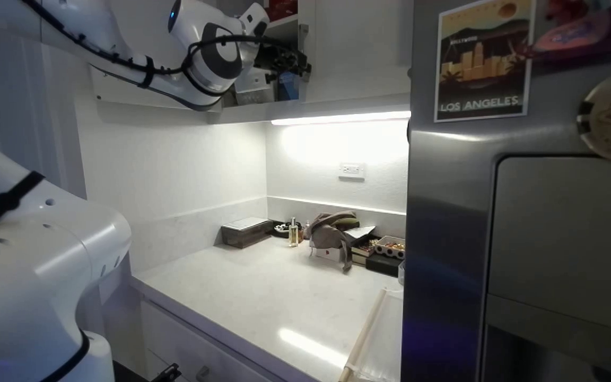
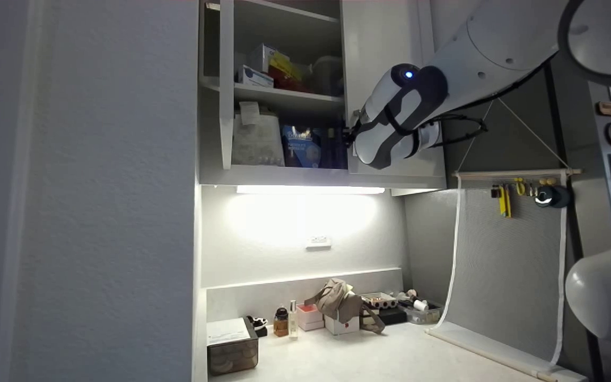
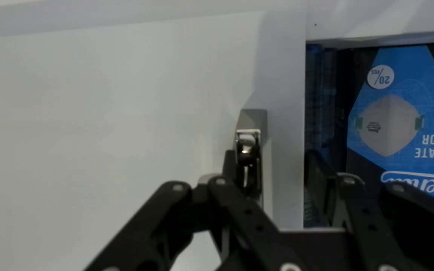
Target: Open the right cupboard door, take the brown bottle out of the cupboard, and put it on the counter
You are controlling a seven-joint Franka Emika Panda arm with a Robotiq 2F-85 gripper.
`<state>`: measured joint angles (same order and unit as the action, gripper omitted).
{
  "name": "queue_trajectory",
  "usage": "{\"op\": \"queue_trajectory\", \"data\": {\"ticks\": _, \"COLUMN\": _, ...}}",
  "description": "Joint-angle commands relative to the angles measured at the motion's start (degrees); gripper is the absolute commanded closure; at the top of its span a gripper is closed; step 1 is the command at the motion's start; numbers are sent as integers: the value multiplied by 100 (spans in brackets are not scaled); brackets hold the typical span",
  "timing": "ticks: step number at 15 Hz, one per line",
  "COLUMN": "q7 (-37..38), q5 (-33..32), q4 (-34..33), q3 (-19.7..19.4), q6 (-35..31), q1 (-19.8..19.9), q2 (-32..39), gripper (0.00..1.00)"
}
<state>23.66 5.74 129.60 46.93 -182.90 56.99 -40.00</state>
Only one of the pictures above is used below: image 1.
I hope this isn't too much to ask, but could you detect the stainless steel refrigerator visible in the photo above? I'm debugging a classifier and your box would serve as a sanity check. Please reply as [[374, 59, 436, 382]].
[[401, 0, 611, 382]]

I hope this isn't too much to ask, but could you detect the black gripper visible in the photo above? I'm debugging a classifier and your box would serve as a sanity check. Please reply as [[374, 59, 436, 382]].
[[255, 40, 311, 77]]

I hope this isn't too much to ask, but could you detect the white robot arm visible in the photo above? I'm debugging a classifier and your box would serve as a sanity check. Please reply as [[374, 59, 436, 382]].
[[0, 0, 270, 382]]

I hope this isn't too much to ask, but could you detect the white cupboard door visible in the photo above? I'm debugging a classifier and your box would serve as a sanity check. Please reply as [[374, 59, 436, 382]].
[[298, 0, 413, 102]]

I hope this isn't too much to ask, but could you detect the crumpled brown paper bag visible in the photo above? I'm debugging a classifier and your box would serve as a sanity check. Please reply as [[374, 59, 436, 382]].
[[307, 209, 359, 274]]

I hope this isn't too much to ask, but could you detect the blue package in cupboard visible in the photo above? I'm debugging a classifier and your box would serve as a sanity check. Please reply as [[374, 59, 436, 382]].
[[275, 72, 301, 100]]

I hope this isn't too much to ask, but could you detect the under-cabinet light strip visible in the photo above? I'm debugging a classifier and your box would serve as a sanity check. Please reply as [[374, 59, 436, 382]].
[[270, 111, 412, 128]]

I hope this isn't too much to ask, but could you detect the Los Angeles poster magnet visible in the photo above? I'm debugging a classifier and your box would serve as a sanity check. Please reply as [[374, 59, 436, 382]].
[[432, 0, 537, 122]]

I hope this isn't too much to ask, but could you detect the small amber bottle on counter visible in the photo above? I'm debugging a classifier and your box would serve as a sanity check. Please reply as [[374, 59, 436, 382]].
[[289, 219, 301, 248]]

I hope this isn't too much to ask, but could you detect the brown wooden box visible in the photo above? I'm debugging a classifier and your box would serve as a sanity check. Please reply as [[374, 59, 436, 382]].
[[218, 219, 273, 248]]

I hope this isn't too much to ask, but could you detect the white wall outlet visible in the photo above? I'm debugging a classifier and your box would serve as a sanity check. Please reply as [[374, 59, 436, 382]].
[[337, 161, 366, 180]]

